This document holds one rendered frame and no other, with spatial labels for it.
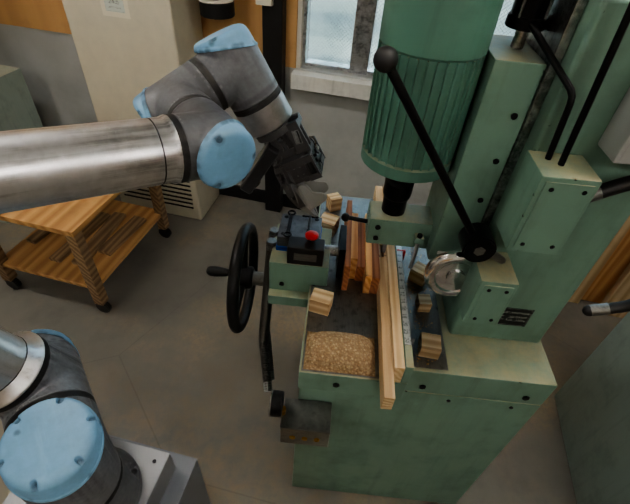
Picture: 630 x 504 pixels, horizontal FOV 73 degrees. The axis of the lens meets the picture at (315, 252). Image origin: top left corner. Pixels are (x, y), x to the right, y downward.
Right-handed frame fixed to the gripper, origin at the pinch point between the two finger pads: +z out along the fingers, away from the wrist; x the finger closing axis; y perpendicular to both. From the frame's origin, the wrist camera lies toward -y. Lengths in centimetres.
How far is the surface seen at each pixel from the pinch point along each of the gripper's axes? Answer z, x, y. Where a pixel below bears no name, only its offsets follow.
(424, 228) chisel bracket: 14.5, 2.2, 19.9
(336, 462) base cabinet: 80, -18, -28
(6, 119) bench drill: -34, 125, -180
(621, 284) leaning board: 150, 84, 84
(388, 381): 21.3, -28.5, 8.8
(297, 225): 5.9, 5.3, -7.0
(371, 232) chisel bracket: 11.3, 2.0, 9.1
